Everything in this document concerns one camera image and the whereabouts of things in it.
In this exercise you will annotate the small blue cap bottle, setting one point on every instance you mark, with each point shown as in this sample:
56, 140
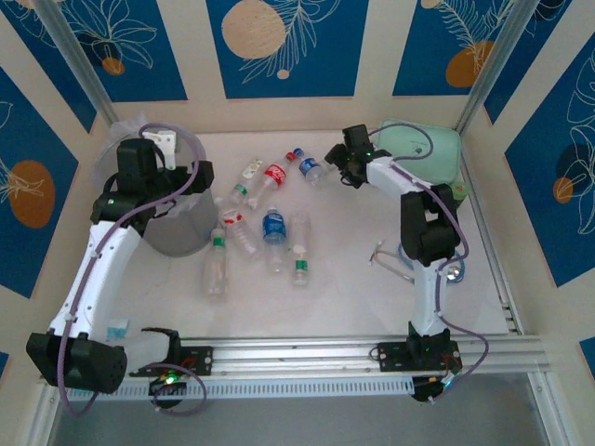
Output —
310, 168

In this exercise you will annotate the grey round bin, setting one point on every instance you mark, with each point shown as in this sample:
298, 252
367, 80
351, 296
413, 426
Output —
186, 227

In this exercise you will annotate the green band bottle white label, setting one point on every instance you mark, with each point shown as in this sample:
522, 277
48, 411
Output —
251, 174

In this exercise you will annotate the red white label bottle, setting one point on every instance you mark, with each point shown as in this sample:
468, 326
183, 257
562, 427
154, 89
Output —
237, 227

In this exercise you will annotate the clear unlabelled bottle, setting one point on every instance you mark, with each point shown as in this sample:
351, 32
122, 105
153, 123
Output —
302, 230

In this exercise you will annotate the large blue label bottle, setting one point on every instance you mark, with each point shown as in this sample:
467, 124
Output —
274, 230

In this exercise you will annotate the small green band bottle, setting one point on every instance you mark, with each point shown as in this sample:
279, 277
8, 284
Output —
301, 267

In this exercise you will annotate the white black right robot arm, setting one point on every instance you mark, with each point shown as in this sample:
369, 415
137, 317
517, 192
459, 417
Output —
427, 232

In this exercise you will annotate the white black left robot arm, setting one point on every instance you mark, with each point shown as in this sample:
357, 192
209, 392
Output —
93, 279

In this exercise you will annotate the clear plastic bin liner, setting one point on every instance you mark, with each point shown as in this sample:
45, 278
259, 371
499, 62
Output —
104, 155

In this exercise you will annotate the red cap cola bottle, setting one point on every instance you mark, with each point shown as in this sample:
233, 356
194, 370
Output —
275, 174

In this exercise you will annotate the mint green zip pouch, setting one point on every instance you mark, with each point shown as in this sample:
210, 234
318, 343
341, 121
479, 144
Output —
432, 160

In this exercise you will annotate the small green can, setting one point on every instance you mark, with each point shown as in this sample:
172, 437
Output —
459, 189

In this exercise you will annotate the grey blue stethoscope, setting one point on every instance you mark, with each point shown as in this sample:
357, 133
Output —
458, 273

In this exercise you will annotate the light blue packet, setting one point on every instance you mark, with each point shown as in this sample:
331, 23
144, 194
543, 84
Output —
117, 331

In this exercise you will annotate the black control board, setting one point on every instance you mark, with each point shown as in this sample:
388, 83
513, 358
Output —
176, 386
425, 392

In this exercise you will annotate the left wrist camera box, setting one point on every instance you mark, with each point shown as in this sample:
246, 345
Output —
163, 143

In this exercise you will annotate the aluminium frame post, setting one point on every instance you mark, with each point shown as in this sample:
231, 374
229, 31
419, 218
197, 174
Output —
70, 42
497, 60

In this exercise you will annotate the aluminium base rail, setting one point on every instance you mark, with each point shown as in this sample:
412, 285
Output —
297, 358

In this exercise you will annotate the aluminium side rail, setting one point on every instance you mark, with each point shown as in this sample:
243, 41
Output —
509, 316

